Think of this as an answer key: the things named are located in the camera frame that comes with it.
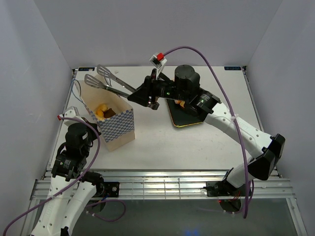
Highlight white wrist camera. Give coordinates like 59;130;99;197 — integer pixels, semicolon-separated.
57;106;79;120
150;53;167;78

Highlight aluminium frame rail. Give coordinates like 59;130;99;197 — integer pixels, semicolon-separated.
31;66;307;236

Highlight metal serving tongs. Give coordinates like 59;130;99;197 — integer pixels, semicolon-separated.
84;64;136;98

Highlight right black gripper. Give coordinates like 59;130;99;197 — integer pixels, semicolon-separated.
126;69;188;108

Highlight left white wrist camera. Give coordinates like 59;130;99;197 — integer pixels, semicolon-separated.
57;106;79;120

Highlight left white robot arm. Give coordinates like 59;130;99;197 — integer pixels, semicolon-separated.
31;118;104;236

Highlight small pale croissant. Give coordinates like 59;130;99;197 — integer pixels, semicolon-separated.
97;103;108;112

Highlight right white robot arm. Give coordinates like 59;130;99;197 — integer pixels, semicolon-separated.
127;65;285;196

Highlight brown chocolate swirl bread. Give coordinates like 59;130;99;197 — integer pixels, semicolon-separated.
103;108;116;118

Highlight blue checkered paper bag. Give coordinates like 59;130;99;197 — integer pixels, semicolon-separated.
74;79;135;151

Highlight dark green gold-rimmed tray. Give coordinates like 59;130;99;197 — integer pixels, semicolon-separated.
166;99;203;128

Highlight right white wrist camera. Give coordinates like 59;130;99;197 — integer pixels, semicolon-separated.
150;53;167;78

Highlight pink sugared half bun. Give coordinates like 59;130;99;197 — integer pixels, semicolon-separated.
174;100;185;109

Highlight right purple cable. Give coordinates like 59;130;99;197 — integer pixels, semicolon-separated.
163;45;255;219

